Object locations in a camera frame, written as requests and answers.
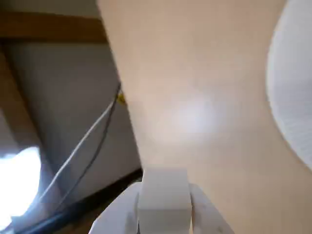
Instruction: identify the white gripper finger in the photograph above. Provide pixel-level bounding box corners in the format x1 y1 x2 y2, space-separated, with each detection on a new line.
189 184 234 234
91 184 141 234

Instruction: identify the white cube block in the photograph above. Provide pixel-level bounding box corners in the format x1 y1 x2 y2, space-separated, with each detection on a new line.
136 168 193 234

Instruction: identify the white paper plate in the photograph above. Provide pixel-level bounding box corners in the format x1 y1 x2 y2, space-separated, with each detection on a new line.
266 0 312 171

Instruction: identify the thin black cable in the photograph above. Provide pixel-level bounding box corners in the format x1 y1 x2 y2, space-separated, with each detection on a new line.
55 82 122 208

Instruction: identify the white cable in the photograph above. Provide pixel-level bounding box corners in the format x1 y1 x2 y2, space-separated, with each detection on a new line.
31 92 117 208

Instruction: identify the wooden frame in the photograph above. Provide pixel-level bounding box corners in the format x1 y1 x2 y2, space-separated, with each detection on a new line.
0 11 109 152

